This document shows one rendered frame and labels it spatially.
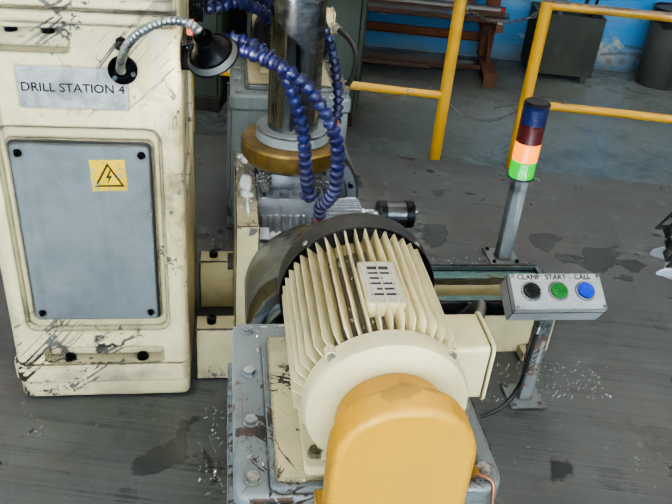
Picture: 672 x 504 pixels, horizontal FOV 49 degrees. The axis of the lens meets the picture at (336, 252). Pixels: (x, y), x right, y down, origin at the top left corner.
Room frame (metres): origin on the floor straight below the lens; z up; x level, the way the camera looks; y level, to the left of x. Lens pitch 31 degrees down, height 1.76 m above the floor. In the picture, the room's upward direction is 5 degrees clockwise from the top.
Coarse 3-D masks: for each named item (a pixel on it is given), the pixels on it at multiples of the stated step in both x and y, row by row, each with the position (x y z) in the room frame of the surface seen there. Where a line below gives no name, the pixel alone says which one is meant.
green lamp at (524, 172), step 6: (516, 162) 1.60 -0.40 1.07; (510, 168) 1.61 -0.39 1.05; (516, 168) 1.60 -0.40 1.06; (522, 168) 1.59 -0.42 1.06; (528, 168) 1.59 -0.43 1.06; (534, 168) 1.60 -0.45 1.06; (510, 174) 1.61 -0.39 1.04; (516, 174) 1.59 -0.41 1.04; (522, 174) 1.59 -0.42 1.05; (528, 174) 1.59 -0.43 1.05; (522, 180) 1.59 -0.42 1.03; (528, 180) 1.59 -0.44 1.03
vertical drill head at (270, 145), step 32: (288, 0) 1.18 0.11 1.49; (320, 0) 1.20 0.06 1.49; (288, 32) 1.18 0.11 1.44; (320, 32) 1.20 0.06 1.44; (288, 64) 1.18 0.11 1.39; (320, 64) 1.21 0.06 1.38; (256, 128) 1.20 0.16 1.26; (288, 128) 1.18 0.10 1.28; (320, 128) 1.22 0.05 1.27; (256, 160) 1.15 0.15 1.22; (288, 160) 1.13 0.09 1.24; (320, 160) 1.15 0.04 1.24; (320, 192) 1.19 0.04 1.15
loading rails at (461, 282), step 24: (432, 264) 1.35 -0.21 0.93; (456, 264) 1.36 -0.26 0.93; (480, 264) 1.37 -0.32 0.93; (504, 264) 1.38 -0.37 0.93; (528, 264) 1.39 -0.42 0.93; (456, 288) 1.32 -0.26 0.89; (480, 288) 1.33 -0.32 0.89; (456, 312) 1.21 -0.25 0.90; (504, 336) 1.23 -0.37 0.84; (528, 336) 1.24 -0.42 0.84
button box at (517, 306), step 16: (512, 288) 1.07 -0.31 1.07; (544, 288) 1.08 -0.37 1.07; (576, 288) 1.08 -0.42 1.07; (512, 304) 1.05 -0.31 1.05; (528, 304) 1.05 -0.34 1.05; (544, 304) 1.05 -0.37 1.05; (560, 304) 1.06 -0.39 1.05; (576, 304) 1.06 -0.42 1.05; (592, 304) 1.07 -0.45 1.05; (512, 320) 1.06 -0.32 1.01
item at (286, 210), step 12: (276, 180) 1.26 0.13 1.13; (288, 180) 1.27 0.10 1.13; (276, 192) 1.23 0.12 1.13; (288, 192) 1.22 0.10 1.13; (264, 204) 1.17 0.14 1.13; (276, 204) 1.17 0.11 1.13; (288, 204) 1.17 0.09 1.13; (300, 204) 1.18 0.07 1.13; (312, 204) 1.18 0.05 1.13; (264, 216) 1.16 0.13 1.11; (276, 216) 1.17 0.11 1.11; (288, 216) 1.17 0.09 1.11; (300, 216) 1.18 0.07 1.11; (312, 216) 1.18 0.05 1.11; (276, 228) 1.17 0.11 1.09; (288, 228) 1.17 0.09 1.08
